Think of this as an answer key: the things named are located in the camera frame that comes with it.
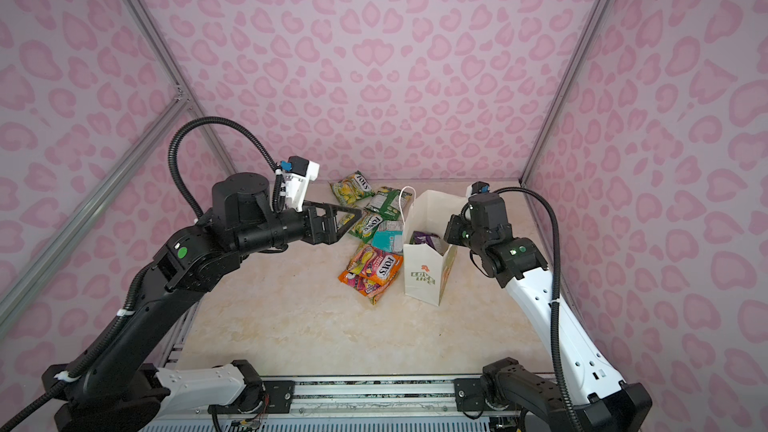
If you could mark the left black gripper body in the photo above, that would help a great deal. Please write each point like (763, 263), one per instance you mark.
(311, 231)

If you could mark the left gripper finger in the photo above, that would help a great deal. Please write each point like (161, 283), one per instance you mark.
(333, 210)
(342, 225)

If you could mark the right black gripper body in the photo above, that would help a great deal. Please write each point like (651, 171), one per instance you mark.
(480, 239)

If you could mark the purple Fox's berries bag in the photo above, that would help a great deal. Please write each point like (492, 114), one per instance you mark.
(434, 241)

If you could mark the white paper bag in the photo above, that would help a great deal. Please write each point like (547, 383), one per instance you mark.
(426, 272)

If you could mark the orange Fox's fruit bag top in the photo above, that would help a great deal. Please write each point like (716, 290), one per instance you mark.
(373, 264)

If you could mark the orange fox's fruit bag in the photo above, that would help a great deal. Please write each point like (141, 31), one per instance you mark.
(366, 287)
(373, 264)

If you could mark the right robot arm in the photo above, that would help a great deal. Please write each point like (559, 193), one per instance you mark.
(586, 392)

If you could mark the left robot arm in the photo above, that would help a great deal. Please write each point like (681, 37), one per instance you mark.
(111, 387)

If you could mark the green yellow Fox's bag rear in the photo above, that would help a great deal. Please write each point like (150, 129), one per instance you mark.
(366, 227)

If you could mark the yellow green Fox's bag far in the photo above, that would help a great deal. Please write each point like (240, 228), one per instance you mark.
(351, 189)

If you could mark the teal white snack bag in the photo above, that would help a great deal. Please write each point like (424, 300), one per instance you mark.
(389, 237)

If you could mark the green white snack bag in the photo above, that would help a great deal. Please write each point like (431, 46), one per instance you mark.
(388, 202)

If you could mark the orange Fox's fruit bag bottom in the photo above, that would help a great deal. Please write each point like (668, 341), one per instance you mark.
(366, 287)

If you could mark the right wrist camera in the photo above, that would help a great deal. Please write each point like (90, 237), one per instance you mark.
(479, 187)

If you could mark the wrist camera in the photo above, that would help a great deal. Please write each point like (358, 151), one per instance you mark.
(294, 177)
(479, 187)

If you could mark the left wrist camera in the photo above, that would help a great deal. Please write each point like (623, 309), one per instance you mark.
(294, 177)

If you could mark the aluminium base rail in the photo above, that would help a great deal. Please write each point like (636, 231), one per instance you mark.
(367, 403)

